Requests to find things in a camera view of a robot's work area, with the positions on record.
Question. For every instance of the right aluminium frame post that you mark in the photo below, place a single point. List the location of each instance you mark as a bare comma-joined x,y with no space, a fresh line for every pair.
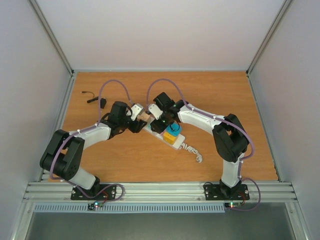
270,33

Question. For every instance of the yellow cube plug adapter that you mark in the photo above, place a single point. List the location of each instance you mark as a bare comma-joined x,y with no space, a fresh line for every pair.
169,138

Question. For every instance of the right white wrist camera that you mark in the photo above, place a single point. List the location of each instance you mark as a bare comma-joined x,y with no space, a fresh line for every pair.
155,111

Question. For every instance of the blue cube plug adapter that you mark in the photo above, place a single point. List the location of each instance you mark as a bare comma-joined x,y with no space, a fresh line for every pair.
174,129

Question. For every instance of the aluminium frame post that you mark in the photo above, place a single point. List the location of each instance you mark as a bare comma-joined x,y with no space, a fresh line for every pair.
270,33
48,30

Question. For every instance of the beige cube plug adapter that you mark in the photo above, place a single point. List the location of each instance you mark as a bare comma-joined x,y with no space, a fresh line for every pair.
144,117

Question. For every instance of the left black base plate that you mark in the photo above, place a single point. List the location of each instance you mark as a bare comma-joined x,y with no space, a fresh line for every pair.
99,192

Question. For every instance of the left small circuit board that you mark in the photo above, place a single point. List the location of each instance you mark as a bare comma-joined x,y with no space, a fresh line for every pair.
95,205

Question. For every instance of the aluminium front rail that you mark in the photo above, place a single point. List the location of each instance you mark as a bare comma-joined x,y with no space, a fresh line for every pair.
163,192

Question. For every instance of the black power adapter with cable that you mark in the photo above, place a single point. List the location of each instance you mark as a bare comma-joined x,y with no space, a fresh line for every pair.
102,100

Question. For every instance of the left aluminium frame post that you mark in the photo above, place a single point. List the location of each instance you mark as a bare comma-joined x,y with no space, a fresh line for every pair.
48,30

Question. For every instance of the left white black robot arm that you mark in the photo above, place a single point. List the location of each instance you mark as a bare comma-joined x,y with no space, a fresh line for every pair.
62,156

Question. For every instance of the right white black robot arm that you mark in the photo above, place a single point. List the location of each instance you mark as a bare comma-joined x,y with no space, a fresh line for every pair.
230,138

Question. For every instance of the grey slotted cable duct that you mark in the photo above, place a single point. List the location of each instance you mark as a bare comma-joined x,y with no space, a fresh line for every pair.
129,208

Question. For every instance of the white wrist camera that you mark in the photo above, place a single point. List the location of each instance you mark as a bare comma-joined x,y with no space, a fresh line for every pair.
136,109
155,111

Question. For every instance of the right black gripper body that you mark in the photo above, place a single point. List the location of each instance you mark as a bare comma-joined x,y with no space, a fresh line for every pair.
164,126

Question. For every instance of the right small circuit board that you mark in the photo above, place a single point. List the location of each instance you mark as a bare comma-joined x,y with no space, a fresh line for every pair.
232,205

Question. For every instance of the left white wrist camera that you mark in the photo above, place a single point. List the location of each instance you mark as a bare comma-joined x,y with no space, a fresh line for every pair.
136,109

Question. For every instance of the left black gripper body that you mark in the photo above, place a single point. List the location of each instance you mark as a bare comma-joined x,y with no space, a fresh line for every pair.
123,122

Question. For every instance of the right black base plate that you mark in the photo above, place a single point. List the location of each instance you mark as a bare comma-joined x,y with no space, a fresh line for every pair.
221,192

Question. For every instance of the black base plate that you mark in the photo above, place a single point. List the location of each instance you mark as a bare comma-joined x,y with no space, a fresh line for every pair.
99,192
221,192

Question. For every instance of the white power strip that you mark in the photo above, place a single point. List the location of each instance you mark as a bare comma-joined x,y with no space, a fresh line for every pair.
179,144

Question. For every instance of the small circuit board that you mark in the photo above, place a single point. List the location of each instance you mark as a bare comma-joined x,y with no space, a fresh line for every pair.
95,205
232,205

